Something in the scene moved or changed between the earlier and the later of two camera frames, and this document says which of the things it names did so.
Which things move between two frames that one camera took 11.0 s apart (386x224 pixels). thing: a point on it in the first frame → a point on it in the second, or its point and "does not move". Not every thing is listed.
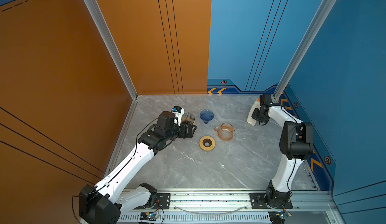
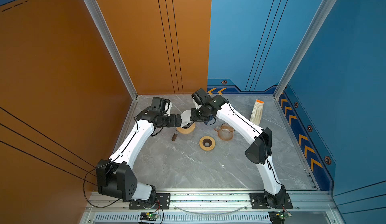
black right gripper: (254, 116) → (194, 118)
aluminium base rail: (309, 206) does not move
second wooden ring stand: (207, 143) does not move
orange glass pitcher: (225, 131) does not move
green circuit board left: (147, 216) does not move
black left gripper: (190, 132) → (172, 123)
